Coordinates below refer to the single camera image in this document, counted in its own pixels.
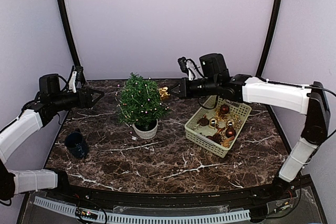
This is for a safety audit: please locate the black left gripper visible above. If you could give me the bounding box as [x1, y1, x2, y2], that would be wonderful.
[51, 87, 104, 112]

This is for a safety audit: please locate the small green christmas tree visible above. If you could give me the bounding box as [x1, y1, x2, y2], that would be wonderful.
[118, 72, 170, 140]

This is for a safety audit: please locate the fairy light string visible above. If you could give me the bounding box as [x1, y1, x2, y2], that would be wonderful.
[114, 77, 170, 127]

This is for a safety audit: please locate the beige perforated plastic basket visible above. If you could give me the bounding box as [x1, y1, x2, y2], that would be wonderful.
[184, 95, 252, 157]

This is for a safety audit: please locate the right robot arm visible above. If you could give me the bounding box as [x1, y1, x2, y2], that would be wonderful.
[168, 53, 330, 200]

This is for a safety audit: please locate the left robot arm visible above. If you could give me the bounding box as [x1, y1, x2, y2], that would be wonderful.
[1, 71, 104, 206]

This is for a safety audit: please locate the dark blue cup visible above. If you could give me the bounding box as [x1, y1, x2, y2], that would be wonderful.
[64, 129, 89, 159]

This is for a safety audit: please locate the gold bauble ornament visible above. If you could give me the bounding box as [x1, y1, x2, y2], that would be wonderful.
[208, 118, 217, 128]
[226, 120, 235, 128]

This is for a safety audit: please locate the gold tinsel garland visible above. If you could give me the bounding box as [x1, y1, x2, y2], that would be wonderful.
[215, 107, 243, 148]

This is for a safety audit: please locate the brown pine cone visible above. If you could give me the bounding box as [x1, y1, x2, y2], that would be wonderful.
[207, 133, 223, 145]

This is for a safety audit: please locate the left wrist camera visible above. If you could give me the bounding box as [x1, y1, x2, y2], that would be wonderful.
[74, 66, 85, 84]

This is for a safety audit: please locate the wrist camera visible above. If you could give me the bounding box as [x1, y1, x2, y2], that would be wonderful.
[74, 66, 85, 84]
[177, 57, 188, 74]

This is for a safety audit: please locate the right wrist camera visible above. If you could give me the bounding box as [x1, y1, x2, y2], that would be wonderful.
[177, 57, 188, 74]

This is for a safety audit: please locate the left black frame post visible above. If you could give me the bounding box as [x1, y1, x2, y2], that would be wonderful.
[52, 0, 85, 78]

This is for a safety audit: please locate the black frame post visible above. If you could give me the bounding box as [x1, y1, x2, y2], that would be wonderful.
[256, 0, 281, 77]
[52, 0, 85, 78]

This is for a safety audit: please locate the grey slotted cable duct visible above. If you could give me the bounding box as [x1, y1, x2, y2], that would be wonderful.
[33, 196, 250, 223]

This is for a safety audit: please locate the black front table rail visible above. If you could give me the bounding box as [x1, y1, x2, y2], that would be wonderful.
[46, 173, 300, 209]

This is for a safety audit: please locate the right black frame post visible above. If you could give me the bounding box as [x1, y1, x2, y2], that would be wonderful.
[256, 0, 281, 77]

